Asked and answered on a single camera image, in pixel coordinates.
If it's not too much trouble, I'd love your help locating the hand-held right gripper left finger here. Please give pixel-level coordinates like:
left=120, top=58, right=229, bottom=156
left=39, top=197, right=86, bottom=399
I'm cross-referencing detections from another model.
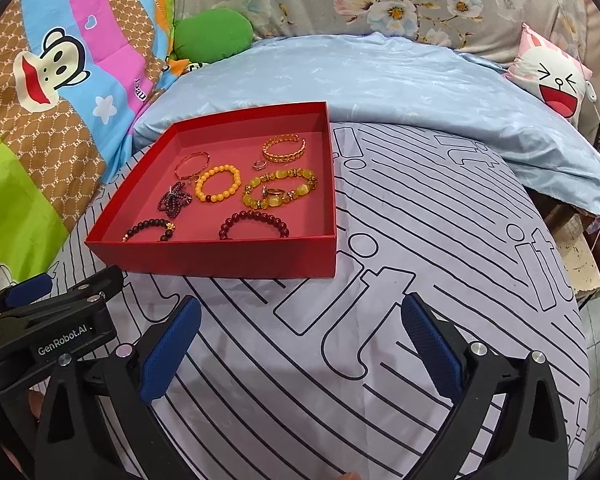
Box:
left=32, top=295, right=203, bottom=480

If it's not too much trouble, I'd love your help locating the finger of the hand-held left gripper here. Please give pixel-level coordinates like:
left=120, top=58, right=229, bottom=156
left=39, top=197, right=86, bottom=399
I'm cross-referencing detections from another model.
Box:
left=0, top=274, right=55, bottom=321
left=0, top=265, right=125, bottom=333

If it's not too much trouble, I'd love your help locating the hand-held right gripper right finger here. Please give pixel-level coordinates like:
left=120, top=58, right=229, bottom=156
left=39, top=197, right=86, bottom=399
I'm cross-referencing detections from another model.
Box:
left=401, top=292, right=573, bottom=480

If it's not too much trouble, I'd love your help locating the dark bracelet with gold charm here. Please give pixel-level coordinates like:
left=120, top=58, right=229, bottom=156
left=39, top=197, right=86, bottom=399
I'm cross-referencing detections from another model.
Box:
left=123, top=216, right=177, bottom=243

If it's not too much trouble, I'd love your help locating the dark purple bead bracelet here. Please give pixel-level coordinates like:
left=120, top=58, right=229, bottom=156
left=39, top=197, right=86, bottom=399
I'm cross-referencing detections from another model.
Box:
left=159, top=183, right=193, bottom=218

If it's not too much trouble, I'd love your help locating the red cardboard box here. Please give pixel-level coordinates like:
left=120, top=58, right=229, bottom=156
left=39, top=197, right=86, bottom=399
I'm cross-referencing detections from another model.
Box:
left=84, top=101, right=337, bottom=279

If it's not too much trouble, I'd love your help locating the orange bead bracelet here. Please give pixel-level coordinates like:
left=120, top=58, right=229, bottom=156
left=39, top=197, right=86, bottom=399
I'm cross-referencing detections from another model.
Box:
left=194, top=166, right=242, bottom=204

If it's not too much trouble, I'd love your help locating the dark red bead bracelet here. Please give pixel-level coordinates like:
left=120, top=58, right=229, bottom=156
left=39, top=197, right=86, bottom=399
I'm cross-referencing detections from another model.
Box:
left=219, top=210, right=291, bottom=242

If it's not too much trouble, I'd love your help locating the striped grey bed sheet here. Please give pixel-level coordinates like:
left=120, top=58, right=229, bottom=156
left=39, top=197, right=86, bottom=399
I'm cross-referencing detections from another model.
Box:
left=45, top=120, right=593, bottom=480

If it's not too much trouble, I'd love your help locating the worn beige stool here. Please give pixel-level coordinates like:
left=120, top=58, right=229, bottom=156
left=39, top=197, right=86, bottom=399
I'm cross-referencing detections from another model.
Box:
left=555, top=205, right=600, bottom=293

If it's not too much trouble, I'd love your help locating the colourful cartoon blanket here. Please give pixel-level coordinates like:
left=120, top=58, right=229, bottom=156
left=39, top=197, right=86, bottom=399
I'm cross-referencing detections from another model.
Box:
left=0, top=0, right=191, bottom=301

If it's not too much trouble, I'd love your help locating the thin gold bangle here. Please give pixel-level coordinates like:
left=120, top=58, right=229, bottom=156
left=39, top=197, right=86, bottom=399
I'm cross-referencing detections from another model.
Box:
left=174, top=151, right=212, bottom=181

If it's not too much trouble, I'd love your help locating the light blue pillow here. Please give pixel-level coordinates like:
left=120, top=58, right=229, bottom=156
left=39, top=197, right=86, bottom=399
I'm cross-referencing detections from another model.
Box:
left=130, top=31, right=600, bottom=218

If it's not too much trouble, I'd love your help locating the green plush cushion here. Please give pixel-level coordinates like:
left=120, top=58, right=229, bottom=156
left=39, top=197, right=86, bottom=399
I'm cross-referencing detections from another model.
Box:
left=172, top=8, right=255, bottom=63

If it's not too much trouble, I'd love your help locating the pink rabbit cushion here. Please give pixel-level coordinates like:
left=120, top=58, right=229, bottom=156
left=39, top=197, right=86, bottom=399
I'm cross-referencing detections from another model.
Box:
left=503, top=22, right=593, bottom=122

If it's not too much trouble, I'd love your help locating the translucent yellow bead bracelet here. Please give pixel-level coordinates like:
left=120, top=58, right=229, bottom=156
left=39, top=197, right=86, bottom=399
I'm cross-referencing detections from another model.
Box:
left=242, top=167, right=319, bottom=211

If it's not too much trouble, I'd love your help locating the gold chain cuff bracelet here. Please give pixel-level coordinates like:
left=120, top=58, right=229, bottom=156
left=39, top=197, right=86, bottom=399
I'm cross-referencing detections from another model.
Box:
left=261, top=132, right=307, bottom=164

